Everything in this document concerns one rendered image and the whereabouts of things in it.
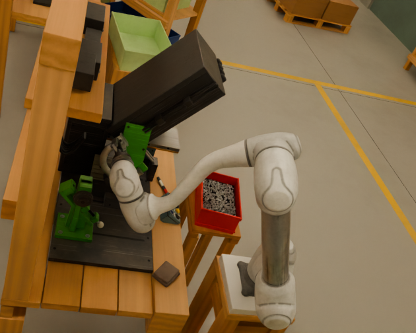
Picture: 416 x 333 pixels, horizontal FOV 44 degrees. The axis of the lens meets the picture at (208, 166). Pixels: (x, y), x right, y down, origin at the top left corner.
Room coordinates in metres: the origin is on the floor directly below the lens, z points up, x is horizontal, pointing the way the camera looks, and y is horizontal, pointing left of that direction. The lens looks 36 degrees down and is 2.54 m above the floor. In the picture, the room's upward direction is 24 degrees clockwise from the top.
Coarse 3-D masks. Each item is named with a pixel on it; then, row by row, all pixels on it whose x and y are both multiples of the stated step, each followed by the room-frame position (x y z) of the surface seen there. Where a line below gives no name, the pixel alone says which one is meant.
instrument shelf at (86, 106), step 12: (108, 12) 2.18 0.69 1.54; (108, 24) 2.06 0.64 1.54; (84, 36) 1.87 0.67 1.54; (36, 60) 1.56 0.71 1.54; (36, 72) 1.49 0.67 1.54; (96, 84) 1.58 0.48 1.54; (72, 96) 1.44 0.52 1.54; (84, 96) 1.47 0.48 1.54; (96, 96) 1.50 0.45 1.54; (72, 108) 1.38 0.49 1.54; (84, 108) 1.41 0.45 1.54; (96, 108) 1.44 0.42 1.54; (96, 120) 1.41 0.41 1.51
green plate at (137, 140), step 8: (128, 128) 1.81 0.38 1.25; (136, 128) 1.82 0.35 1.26; (128, 136) 1.80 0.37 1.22; (136, 136) 1.82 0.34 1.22; (144, 136) 1.83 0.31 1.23; (128, 144) 1.80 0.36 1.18; (136, 144) 1.81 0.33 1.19; (144, 144) 1.83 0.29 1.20; (128, 152) 1.79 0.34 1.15; (136, 152) 1.81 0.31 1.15; (144, 152) 1.82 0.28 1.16; (136, 160) 1.80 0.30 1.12
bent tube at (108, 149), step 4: (120, 136) 1.76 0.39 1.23; (124, 140) 1.76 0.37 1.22; (104, 148) 1.74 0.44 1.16; (108, 148) 1.73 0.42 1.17; (104, 152) 1.72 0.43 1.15; (108, 152) 1.73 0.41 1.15; (100, 156) 1.72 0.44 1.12; (104, 156) 1.72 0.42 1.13; (100, 160) 1.71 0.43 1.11; (104, 160) 1.72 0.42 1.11; (100, 164) 1.71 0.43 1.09; (104, 164) 1.71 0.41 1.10; (104, 168) 1.71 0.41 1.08; (108, 168) 1.72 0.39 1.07; (104, 172) 1.71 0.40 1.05; (108, 172) 1.71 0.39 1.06; (108, 176) 1.71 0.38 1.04
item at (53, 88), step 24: (48, 72) 1.08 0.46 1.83; (72, 72) 1.10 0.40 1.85; (48, 96) 1.08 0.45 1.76; (48, 120) 1.08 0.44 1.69; (48, 144) 1.09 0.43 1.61; (24, 168) 1.07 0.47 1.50; (48, 168) 1.09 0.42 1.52; (24, 192) 1.07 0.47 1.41; (48, 192) 1.10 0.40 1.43; (24, 216) 1.08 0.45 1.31; (24, 240) 1.08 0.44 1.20; (24, 264) 1.09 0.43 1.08; (24, 288) 1.09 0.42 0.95
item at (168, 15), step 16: (112, 0) 5.16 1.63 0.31; (128, 0) 4.46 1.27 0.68; (144, 0) 4.48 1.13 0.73; (160, 0) 4.42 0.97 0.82; (176, 0) 4.34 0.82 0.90; (144, 16) 4.38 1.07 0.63; (160, 16) 4.36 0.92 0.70; (176, 16) 4.45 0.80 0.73; (192, 16) 4.65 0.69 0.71; (176, 32) 4.78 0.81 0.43
